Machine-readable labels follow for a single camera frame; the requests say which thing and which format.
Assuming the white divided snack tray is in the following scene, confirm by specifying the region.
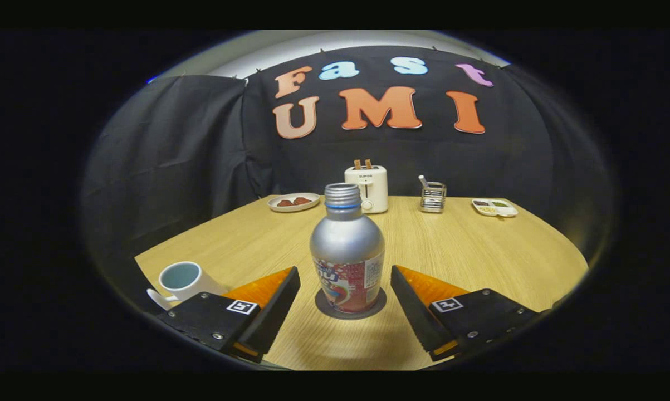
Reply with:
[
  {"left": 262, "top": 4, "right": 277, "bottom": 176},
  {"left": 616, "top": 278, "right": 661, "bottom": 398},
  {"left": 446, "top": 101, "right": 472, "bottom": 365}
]
[{"left": 472, "top": 199, "right": 519, "bottom": 218}]

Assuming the black backdrop cloth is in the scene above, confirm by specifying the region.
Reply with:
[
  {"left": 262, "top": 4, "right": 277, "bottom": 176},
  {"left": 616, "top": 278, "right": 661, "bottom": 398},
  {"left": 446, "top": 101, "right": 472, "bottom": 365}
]
[{"left": 81, "top": 46, "right": 614, "bottom": 268}]

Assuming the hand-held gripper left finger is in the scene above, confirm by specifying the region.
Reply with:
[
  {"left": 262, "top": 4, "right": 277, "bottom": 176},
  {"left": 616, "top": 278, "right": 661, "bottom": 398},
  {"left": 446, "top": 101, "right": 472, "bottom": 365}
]
[{"left": 157, "top": 266, "right": 302, "bottom": 364}]

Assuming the silver juice bottle pink label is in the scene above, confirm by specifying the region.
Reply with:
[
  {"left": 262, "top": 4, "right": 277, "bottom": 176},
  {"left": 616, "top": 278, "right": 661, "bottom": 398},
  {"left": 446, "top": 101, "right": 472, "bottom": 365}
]
[{"left": 310, "top": 183, "right": 385, "bottom": 314}]

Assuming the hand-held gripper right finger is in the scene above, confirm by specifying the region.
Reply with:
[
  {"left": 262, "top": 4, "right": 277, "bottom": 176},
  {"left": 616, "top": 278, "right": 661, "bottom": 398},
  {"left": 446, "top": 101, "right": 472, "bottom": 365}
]
[{"left": 390, "top": 265, "right": 540, "bottom": 361}]

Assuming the white toaster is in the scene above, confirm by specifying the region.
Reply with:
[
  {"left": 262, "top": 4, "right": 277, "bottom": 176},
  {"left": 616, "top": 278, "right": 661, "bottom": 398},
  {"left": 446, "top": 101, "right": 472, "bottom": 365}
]
[{"left": 344, "top": 165, "right": 389, "bottom": 214}]

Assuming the wooden table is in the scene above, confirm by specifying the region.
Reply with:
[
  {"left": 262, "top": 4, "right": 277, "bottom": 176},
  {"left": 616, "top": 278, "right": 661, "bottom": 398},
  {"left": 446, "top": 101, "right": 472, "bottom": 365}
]
[{"left": 135, "top": 195, "right": 590, "bottom": 371}]

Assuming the white plate with red food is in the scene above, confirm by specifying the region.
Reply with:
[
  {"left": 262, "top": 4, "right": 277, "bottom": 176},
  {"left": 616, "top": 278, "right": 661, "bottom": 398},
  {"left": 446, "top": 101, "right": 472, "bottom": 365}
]
[{"left": 267, "top": 193, "right": 321, "bottom": 213}]

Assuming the round dark coaster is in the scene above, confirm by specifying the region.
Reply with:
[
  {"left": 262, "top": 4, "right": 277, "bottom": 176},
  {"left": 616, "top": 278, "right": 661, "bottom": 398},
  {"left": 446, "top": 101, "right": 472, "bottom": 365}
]
[{"left": 315, "top": 287, "right": 387, "bottom": 320}]

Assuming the metal wire utensil holder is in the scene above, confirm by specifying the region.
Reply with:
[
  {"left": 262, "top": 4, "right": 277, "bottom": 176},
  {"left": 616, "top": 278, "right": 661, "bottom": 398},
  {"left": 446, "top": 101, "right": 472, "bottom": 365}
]
[{"left": 420, "top": 182, "right": 447, "bottom": 213}]

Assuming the white cup blue inside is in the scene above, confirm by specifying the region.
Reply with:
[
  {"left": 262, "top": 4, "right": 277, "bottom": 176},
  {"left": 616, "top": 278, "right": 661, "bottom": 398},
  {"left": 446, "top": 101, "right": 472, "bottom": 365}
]
[{"left": 147, "top": 261, "right": 229, "bottom": 311}]

